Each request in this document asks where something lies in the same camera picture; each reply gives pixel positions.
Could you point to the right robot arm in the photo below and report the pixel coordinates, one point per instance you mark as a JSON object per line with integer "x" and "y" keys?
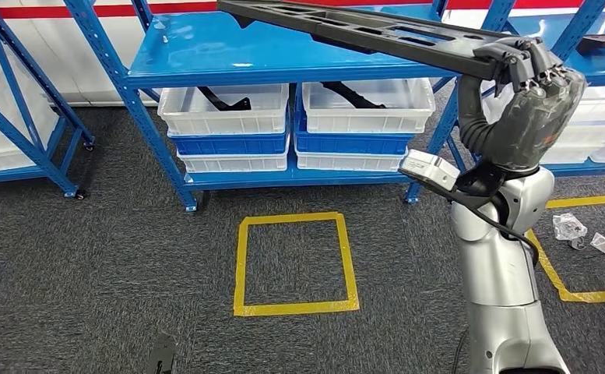
{"x": 498, "y": 268}

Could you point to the white car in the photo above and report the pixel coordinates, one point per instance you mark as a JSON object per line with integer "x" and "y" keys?
{"x": 59, "y": 46}

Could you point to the yellow floor tape square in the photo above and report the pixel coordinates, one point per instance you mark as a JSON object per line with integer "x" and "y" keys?
{"x": 591, "y": 296}
{"x": 294, "y": 308}

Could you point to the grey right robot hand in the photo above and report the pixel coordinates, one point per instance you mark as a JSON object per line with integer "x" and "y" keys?
{"x": 534, "y": 118}

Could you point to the black camera bracket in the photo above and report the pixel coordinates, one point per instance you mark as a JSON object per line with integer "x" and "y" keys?
{"x": 480, "y": 186}

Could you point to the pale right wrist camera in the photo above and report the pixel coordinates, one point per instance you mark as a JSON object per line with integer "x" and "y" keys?
{"x": 428, "y": 167}

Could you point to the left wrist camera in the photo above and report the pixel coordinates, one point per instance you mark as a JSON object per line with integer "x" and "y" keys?
{"x": 162, "y": 356}

